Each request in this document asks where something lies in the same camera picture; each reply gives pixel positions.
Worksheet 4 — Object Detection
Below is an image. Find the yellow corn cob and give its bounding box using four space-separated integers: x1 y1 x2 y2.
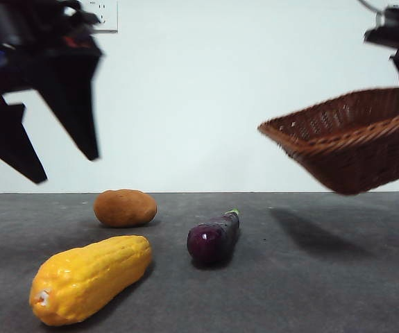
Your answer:
28 235 153 327

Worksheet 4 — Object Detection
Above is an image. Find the purple eggplant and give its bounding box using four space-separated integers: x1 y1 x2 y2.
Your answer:
186 209 241 266

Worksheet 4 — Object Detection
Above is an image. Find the white wall socket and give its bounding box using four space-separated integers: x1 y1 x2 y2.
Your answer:
80 0 119 34

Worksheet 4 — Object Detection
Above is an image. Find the brown wicker basket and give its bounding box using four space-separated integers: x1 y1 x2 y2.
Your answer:
257 87 399 196

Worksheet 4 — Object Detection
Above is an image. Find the brown potato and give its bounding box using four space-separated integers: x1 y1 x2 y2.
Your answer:
93 189 158 228

